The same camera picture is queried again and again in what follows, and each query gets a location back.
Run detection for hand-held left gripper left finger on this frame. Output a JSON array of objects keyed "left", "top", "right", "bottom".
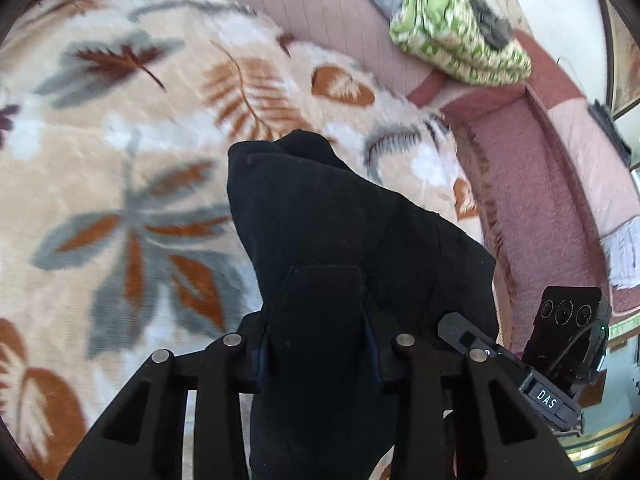
[{"left": 57, "top": 310, "right": 266, "bottom": 480}]

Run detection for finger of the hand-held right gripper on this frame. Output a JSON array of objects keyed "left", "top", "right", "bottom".
[{"left": 437, "top": 312, "right": 530, "bottom": 386}]

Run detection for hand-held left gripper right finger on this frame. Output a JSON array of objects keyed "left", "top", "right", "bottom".
[{"left": 364, "top": 309, "right": 581, "bottom": 480}]

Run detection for black pants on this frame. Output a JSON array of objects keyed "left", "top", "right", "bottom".
[{"left": 226, "top": 129, "right": 498, "bottom": 480}]

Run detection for light blue cloth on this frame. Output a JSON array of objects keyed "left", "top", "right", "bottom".
[{"left": 600, "top": 210, "right": 640, "bottom": 291}]

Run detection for pink fabric sofa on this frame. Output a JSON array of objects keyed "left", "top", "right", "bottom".
[{"left": 135, "top": 0, "right": 640, "bottom": 361}]

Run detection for leaf print fleece blanket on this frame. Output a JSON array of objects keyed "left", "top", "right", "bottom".
[{"left": 0, "top": 0, "right": 506, "bottom": 480}]

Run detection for green patterned quilt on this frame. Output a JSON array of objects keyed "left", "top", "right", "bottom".
[{"left": 389, "top": 0, "right": 532, "bottom": 85}]

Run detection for dark grey crumpled cloth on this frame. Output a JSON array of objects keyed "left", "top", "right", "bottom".
[{"left": 462, "top": 0, "right": 513, "bottom": 48}]

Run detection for framed wall picture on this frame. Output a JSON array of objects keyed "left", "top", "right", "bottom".
[{"left": 597, "top": 0, "right": 640, "bottom": 121}]

